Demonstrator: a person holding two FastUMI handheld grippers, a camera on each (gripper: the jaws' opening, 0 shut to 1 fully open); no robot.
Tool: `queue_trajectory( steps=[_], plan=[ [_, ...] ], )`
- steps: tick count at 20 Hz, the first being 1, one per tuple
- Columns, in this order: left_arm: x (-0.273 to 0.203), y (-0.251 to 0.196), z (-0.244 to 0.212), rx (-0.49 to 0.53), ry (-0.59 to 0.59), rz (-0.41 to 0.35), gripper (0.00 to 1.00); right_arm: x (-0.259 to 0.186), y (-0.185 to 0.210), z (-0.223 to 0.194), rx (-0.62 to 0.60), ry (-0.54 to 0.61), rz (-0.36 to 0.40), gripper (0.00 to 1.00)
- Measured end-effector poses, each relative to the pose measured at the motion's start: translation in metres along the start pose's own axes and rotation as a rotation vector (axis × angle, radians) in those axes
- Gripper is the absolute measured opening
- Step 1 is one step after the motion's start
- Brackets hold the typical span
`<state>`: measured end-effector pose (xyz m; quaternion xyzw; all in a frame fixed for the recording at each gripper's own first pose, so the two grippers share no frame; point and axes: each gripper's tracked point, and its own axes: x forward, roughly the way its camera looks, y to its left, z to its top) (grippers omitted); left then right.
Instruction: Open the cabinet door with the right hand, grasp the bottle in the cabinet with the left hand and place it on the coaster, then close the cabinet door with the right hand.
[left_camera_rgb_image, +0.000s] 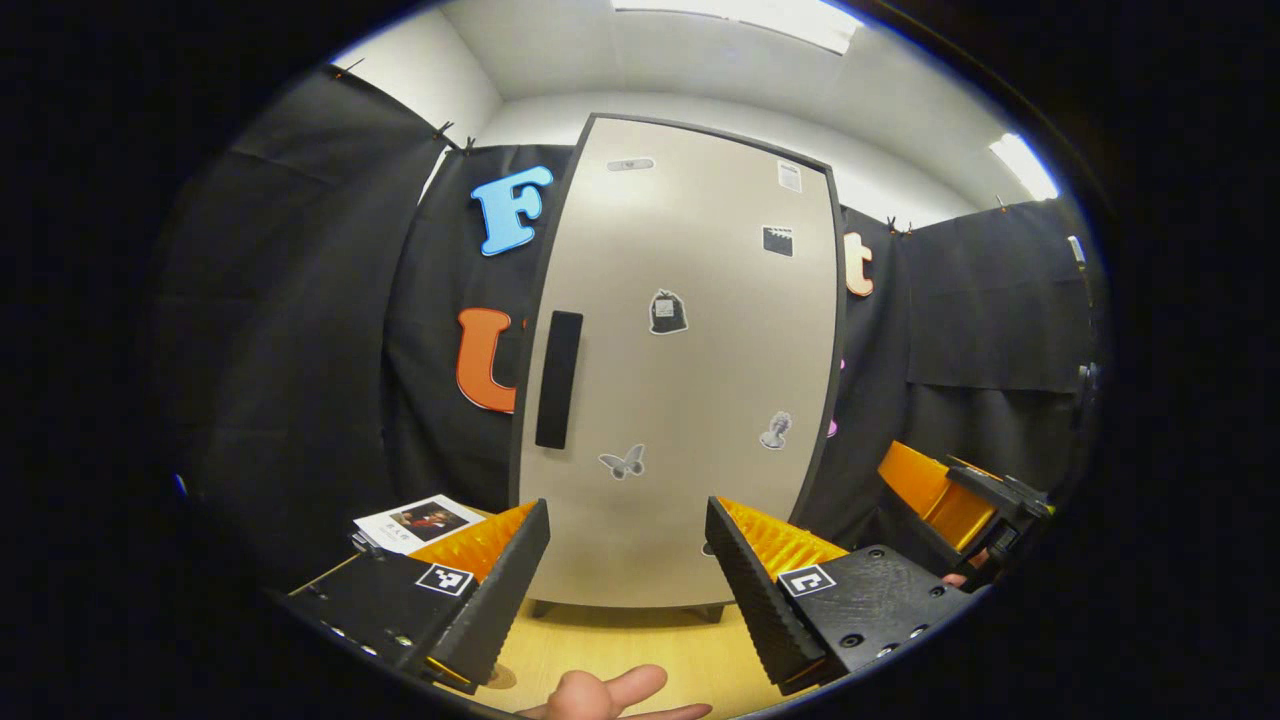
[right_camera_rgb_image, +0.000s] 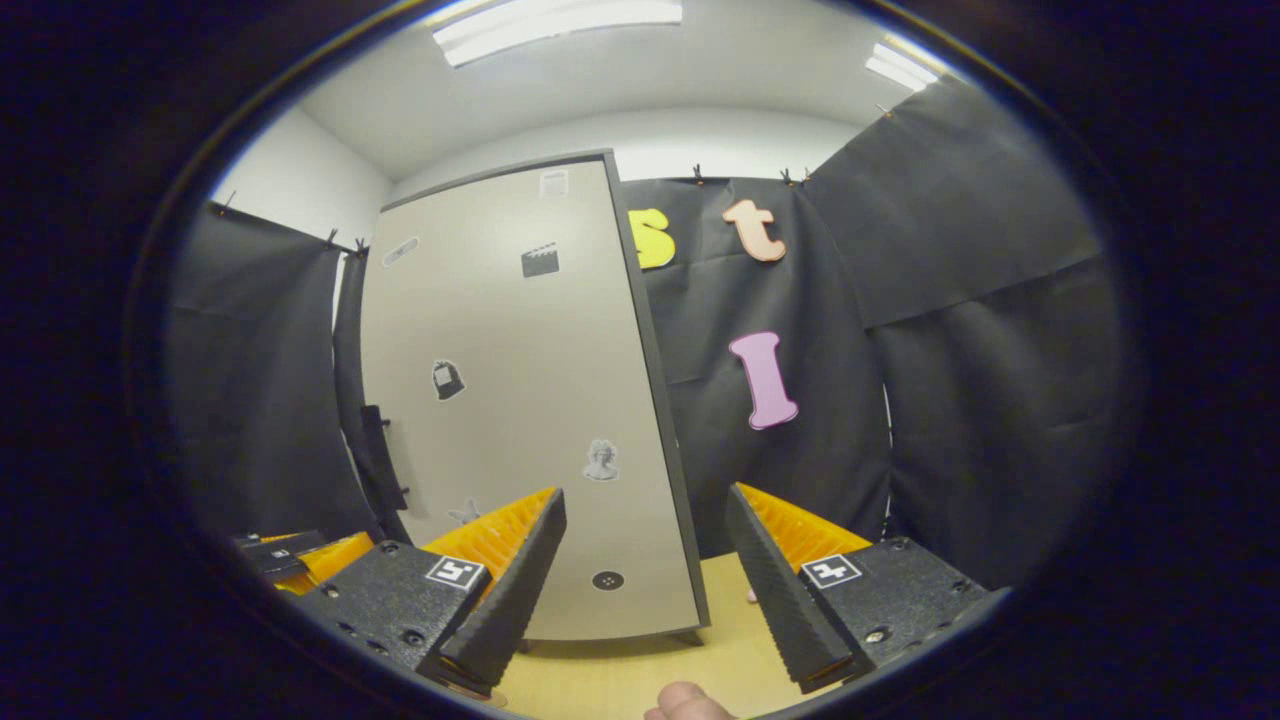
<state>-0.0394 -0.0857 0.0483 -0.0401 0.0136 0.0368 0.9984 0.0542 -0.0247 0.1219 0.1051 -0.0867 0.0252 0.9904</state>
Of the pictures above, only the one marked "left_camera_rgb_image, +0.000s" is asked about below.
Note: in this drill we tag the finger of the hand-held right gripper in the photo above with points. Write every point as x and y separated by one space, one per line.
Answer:
1000 490
935 495

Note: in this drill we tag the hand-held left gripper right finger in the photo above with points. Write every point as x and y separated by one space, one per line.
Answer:
750 590

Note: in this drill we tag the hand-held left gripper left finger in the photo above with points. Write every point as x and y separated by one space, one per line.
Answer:
505 590

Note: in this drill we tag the dark grey cabinet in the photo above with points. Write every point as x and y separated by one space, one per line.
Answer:
707 612

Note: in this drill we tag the beige cabinet door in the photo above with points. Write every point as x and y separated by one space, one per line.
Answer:
700 380

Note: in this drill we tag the white picture book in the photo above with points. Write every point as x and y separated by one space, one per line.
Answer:
420 522

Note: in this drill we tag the black backdrop cloth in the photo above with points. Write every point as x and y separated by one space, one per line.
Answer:
290 350

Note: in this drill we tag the small ceiling light panel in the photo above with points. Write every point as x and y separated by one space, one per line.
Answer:
1025 168

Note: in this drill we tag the large ceiling light panel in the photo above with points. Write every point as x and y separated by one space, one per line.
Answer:
760 20

